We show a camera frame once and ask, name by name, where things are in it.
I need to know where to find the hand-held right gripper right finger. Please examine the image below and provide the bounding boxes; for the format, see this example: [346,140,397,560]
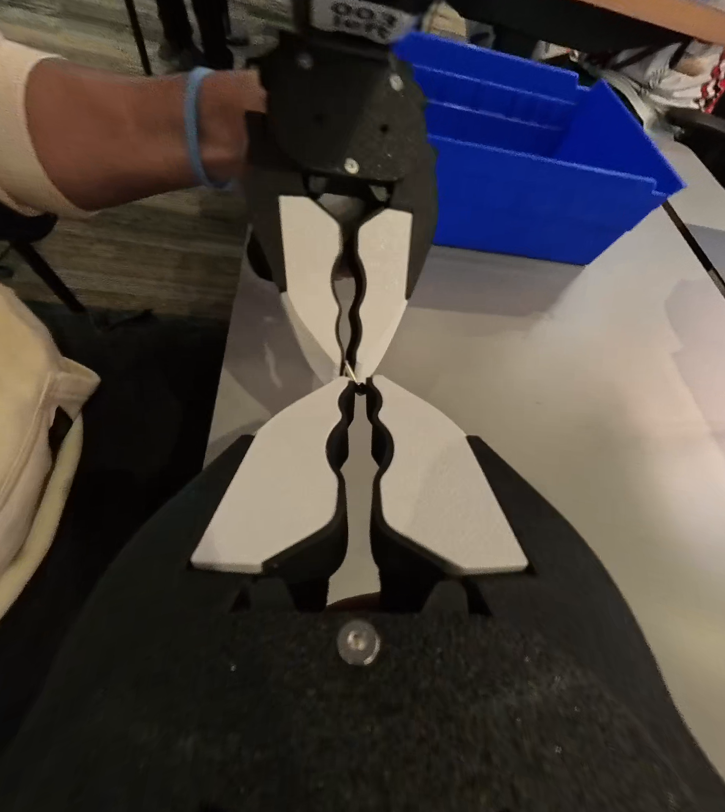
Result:
[361,374,528,613]

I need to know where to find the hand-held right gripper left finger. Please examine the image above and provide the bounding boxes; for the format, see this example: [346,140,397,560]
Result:
[190,376,352,611]

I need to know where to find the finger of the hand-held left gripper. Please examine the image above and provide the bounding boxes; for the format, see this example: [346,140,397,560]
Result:
[346,205,417,381]
[277,194,349,383]

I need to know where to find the blue plastic parts bin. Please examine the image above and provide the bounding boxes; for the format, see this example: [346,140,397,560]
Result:
[393,30,687,267]

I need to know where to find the person's left forearm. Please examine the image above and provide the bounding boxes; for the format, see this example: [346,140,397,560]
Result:
[0,0,211,217]

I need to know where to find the person's left hand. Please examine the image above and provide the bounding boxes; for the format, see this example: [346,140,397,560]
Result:
[199,67,269,189]

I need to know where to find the blue wristband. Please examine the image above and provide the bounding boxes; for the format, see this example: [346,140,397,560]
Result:
[185,65,236,191]

